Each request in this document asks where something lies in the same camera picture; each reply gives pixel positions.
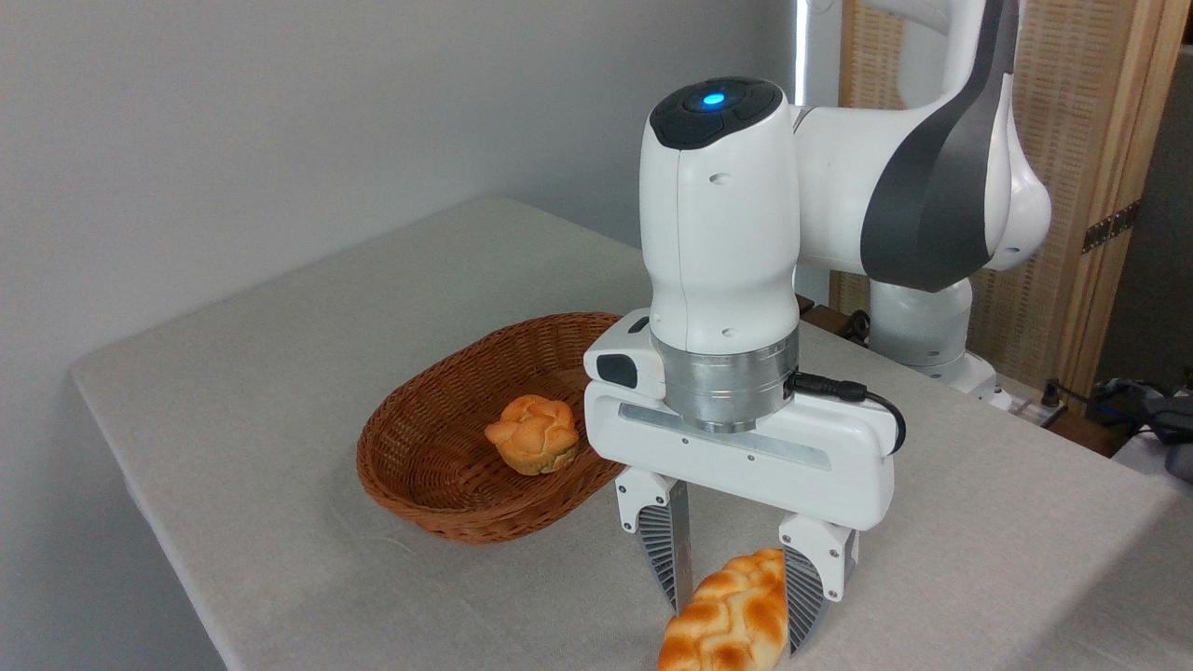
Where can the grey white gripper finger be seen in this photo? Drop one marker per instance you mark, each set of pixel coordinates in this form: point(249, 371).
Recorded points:
point(825, 559)
point(666, 531)

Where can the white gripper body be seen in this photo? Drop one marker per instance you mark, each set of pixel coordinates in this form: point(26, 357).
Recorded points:
point(746, 475)

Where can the braided bread loaf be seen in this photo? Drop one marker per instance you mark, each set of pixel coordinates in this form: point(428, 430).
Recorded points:
point(727, 615)

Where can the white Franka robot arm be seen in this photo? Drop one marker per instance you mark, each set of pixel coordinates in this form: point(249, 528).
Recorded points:
point(718, 233)

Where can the round bread bun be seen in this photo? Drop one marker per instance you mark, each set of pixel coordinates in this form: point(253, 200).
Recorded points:
point(531, 433)

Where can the brown wicker basket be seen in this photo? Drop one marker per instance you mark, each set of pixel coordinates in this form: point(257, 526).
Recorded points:
point(419, 466)

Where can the brown wooden block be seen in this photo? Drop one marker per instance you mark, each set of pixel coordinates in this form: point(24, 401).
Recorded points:
point(829, 321)

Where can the grey bundle of cloth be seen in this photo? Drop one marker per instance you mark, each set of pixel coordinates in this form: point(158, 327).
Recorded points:
point(1170, 429)

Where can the grey tablecloth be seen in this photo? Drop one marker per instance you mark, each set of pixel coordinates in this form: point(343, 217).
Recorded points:
point(280, 373)

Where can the metal screen hinge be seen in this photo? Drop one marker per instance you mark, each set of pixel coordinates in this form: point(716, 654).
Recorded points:
point(1109, 226)

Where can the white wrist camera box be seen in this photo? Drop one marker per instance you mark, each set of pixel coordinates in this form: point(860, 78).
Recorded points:
point(626, 352)

